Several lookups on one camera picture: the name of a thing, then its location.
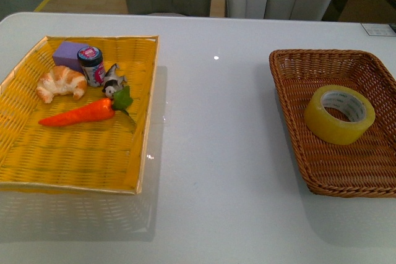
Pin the black white animal figurine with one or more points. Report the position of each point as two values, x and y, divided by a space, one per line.
112 82

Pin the label sticker on table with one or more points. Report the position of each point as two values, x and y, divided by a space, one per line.
379 29

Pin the clear yellowish tape roll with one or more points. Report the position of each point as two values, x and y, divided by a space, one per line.
338 114

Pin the purple foam block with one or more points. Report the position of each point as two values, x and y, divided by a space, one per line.
66 55

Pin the yellow woven basket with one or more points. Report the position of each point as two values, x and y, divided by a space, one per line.
106 156

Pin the toy croissant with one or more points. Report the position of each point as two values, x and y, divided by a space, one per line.
61 80

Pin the small dark labelled jar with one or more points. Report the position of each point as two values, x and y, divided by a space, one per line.
91 62

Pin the orange toy carrot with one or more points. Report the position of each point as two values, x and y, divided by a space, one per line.
99 110

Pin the brown wicker basket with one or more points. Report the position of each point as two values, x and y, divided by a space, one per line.
365 168

